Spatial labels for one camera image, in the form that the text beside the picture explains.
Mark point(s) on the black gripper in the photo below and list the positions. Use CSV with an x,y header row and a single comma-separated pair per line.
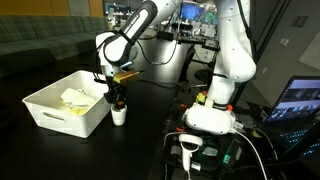
x,y
115,89

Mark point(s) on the white towel cloth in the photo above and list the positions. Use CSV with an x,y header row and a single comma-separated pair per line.
x,y
78,96

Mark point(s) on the yellow cloth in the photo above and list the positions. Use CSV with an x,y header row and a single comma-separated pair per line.
x,y
75,110

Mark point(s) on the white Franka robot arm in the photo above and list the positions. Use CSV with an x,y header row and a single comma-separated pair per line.
x,y
233,50

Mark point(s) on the white plastic storage box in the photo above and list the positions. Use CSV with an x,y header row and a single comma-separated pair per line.
x,y
76,126

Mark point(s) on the white mug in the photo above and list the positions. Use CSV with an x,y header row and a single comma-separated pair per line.
x,y
119,116

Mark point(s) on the yellow green small object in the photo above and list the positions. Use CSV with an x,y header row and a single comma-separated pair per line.
x,y
200,98

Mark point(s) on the white VR controller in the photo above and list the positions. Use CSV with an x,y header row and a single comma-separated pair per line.
x,y
188,146

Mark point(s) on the green plaid sofa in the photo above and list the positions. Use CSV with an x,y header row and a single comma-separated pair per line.
x,y
40,33

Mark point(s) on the open laptop computer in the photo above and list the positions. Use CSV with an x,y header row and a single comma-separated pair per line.
x,y
296,100

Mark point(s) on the wrist mounted camera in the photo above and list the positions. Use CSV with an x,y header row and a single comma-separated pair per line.
x,y
126,76

